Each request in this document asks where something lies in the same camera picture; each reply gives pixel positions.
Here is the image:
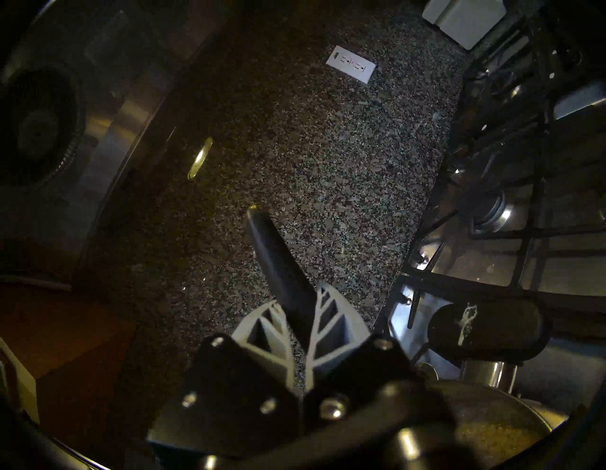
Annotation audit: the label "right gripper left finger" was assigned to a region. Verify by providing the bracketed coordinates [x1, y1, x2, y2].
[231, 301, 295, 394]

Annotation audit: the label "steel gas cooktop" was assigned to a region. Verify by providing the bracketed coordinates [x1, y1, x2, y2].
[374, 0, 606, 384]

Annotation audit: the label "steel range hood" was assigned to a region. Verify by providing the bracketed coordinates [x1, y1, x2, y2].
[0, 0, 228, 285]

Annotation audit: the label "metal spoon black handle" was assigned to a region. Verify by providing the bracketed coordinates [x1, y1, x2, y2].
[245, 206, 319, 352]

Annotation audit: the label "wooden wall cabinets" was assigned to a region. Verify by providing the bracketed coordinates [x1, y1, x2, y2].
[0, 284, 139, 455]

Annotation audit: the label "white toaster oven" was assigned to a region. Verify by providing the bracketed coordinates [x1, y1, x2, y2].
[421, 0, 508, 51]

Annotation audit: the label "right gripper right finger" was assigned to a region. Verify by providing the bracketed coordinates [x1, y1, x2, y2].
[305, 283, 371, 393]

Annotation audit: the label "stainless steel pot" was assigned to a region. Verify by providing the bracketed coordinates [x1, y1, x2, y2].
[414, 296, 571, 470]

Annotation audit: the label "white double wall outlet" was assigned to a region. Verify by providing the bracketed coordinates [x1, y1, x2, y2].
[326, 45, 377, 85]

